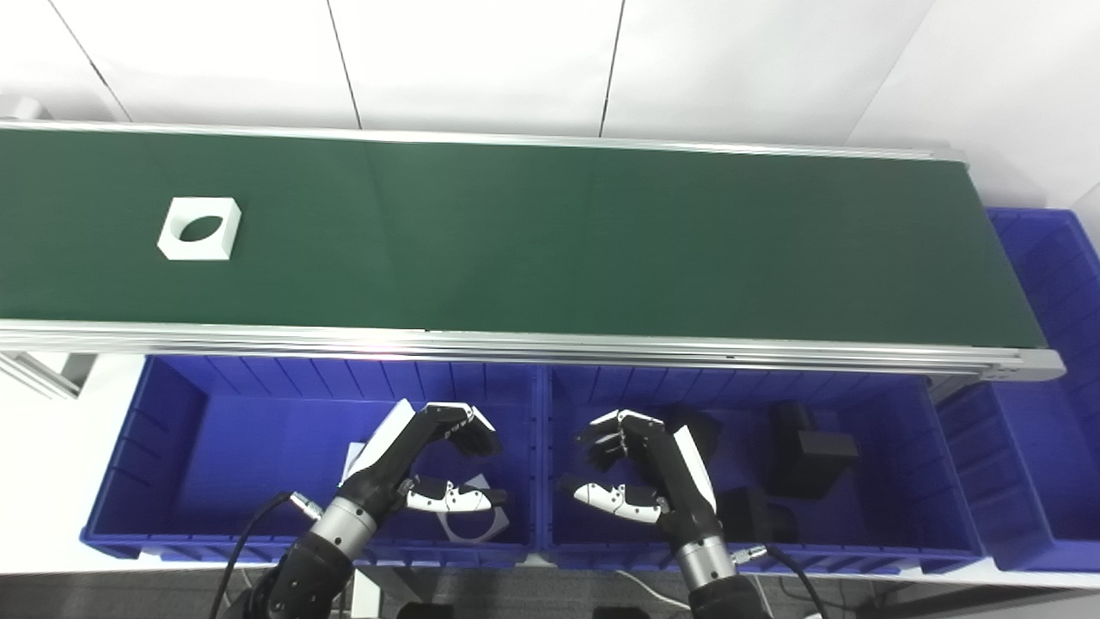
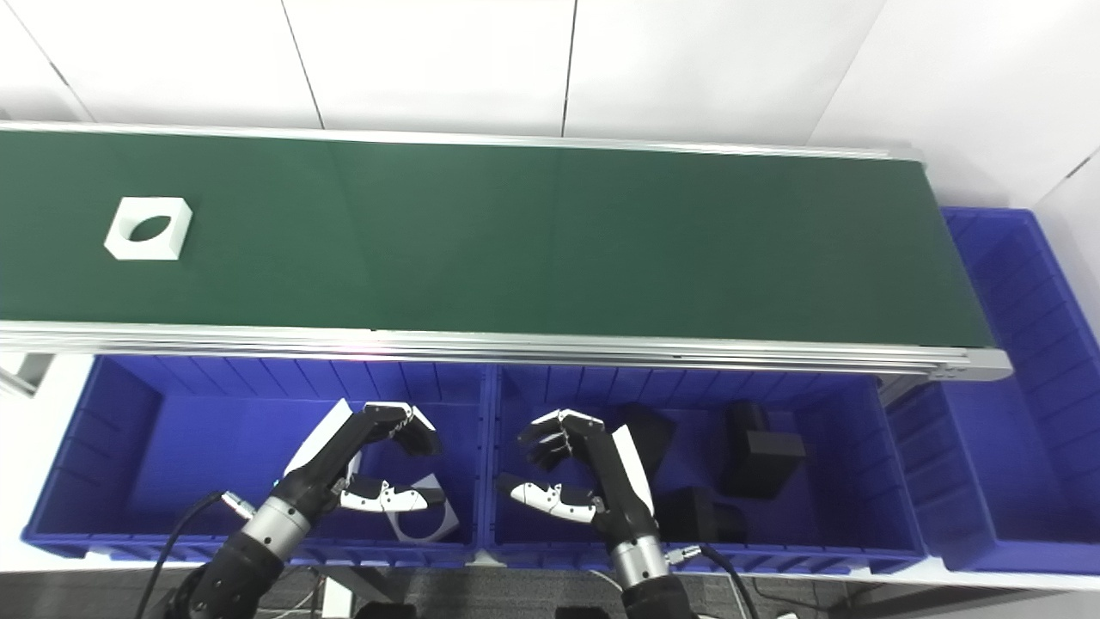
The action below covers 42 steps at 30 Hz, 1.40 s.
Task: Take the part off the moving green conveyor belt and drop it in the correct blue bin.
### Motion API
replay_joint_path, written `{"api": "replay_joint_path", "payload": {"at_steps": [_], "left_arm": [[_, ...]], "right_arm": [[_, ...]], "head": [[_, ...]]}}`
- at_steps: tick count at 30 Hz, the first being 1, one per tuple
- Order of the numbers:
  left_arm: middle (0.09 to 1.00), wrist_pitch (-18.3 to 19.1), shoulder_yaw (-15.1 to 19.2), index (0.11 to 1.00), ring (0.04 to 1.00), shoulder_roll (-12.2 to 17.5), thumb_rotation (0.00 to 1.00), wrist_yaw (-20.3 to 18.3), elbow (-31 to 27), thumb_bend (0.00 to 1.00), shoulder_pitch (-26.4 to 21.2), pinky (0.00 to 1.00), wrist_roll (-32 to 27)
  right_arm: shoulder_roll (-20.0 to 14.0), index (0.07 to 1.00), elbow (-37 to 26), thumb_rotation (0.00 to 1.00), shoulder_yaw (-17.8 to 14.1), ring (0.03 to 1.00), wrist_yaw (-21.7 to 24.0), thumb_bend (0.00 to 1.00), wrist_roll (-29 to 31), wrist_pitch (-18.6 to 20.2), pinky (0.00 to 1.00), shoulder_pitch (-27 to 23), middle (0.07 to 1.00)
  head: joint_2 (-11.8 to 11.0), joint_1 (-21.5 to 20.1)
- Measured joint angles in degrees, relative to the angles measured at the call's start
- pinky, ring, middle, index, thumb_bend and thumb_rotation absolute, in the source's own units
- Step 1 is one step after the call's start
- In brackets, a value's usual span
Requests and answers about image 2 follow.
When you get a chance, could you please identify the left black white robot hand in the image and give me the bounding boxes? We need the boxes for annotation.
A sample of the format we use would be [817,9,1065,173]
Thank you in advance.
[282,400,448,518]

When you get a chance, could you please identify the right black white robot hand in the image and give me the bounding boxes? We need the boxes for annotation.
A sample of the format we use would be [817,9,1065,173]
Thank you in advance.
[497,408,659,543]

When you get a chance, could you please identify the white square part round hole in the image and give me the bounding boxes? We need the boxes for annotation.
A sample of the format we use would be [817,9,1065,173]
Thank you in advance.
[391,473,461,544]
[103,197,194,261]

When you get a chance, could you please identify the blue bin with white parts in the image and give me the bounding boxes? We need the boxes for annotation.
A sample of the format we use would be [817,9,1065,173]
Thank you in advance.
[21,354,495,568]

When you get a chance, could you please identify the blue bin with black parts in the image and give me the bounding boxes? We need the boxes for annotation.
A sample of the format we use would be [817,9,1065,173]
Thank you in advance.
[486,365,929,575]

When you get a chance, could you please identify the aluminium conveyor leg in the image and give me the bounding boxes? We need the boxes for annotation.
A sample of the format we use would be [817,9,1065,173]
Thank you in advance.
[0,352,54,398]

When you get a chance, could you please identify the large empty blue bin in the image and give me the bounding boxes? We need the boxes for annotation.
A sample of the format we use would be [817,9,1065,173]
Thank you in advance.
[885,206,1100,575]

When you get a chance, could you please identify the white table leg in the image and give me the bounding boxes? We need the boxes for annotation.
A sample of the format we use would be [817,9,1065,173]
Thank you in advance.
[321,569,360,619]

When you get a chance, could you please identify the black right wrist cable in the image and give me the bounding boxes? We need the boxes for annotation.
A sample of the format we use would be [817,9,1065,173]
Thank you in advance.
[666,543,764,619]

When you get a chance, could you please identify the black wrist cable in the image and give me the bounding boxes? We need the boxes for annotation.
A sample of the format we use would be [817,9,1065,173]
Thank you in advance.
[666,543,764,619]
[133,490,257,619]

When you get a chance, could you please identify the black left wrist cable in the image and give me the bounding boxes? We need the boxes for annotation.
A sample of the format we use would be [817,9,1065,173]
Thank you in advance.
[133,490,257,619]

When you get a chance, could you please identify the green conveyor belt aluminium frame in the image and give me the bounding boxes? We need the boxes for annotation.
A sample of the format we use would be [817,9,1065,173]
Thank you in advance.
[0,120,1013,384]

